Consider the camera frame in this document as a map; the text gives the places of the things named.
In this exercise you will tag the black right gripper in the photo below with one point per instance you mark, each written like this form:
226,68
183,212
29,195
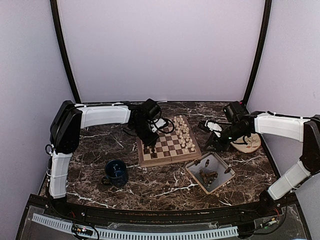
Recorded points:
214,140

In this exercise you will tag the wooden folding chess board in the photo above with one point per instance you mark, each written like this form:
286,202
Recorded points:
165,152

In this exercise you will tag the dark blue enamel mug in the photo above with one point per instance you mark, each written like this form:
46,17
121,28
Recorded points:
116,173

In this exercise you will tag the black right frame post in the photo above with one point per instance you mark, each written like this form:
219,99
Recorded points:
259,50

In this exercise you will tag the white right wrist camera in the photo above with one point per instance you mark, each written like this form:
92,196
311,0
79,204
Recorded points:
210,126

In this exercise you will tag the cream floral ceramic plate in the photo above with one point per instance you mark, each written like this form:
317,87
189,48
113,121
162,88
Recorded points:
247,144

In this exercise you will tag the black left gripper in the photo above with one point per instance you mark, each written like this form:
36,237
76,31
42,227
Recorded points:
149,141

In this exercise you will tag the black left frame post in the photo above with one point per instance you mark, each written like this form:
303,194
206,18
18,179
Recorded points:
63,50

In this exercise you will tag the dark wooden chess knight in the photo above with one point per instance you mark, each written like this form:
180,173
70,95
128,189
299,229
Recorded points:
146,150

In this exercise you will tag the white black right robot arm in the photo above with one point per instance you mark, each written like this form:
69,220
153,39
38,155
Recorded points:
242,123

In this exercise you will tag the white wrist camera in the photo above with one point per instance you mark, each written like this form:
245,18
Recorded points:
210,126
158,124

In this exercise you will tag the black frame post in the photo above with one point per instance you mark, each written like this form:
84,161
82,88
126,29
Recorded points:
259,50
63,50

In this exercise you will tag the white slotted cable duct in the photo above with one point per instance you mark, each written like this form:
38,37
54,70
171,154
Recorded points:
119,231

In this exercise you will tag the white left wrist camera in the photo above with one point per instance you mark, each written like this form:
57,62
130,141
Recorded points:
158,124

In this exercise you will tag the white chess pieces row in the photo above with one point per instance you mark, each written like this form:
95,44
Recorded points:
181,137

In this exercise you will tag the silver metal tray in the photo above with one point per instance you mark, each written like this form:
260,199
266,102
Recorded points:
189,169

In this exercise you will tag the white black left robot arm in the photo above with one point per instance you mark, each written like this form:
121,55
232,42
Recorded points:
144,119

